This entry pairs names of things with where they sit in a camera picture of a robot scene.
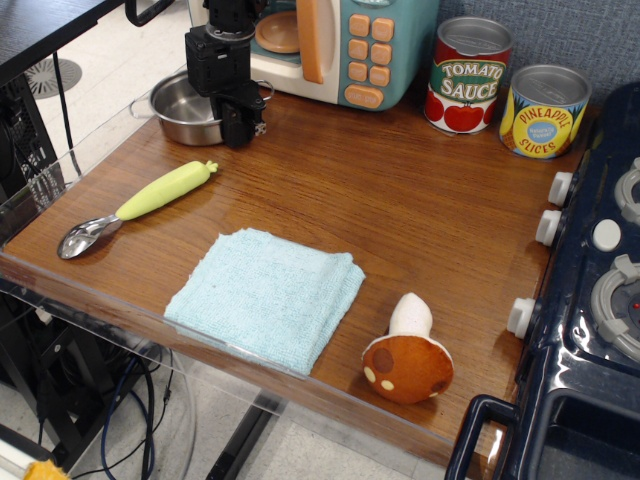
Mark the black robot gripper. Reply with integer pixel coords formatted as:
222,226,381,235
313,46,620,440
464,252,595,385
185,24,267,148

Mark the small stainless steel pot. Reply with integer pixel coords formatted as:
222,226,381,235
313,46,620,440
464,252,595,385
129,69,275,147

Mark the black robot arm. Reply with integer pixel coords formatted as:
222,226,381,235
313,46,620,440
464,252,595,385
149,1,266,148

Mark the white stove knob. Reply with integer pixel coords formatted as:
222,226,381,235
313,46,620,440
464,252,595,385
535,210,562,247
507,298,536,339
548,172,573,207

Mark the dark blue toy stove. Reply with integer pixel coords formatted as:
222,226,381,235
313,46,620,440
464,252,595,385
446,83,639,479

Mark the teal toy microwave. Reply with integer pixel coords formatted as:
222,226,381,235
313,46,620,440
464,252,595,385
251,1,440,111

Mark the light blue folded cloth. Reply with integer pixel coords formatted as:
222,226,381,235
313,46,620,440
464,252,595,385
164,229,365,375

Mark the tomato sauce can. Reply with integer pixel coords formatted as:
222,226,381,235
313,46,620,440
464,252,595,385
424,16,514,134

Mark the plush brown mushroom toy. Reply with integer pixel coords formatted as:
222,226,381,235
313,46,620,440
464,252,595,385
362,293,454,404

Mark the pineapple slices can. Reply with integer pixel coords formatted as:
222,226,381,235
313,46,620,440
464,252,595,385
499,64,592,160

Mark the spoon with green handle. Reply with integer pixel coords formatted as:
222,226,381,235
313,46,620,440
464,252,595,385
57,161,219,260

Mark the blue cable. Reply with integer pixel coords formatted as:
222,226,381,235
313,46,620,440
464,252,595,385
99,349,156,480

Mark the black desk frame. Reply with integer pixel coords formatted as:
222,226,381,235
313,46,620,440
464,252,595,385
0,0,166,471

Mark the black cable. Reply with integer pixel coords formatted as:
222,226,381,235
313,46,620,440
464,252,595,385
74,349,176,480

